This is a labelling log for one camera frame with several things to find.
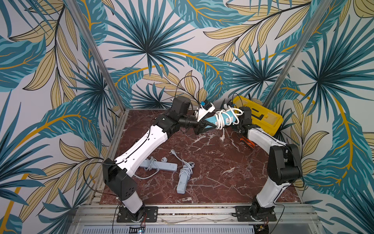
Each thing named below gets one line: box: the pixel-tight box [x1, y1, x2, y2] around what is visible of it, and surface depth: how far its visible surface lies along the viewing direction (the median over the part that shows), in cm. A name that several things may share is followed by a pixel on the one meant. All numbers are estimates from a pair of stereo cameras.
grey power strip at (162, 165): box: [139, 159, 178, 172], surface depth 89 cm
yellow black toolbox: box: [232, 95, 284, 137], surface depth 95 cm
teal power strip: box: [204, 109, 238, 130], surface depth 64 cm
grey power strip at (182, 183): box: [176, 171, 189, 195], surface depth 78 cm
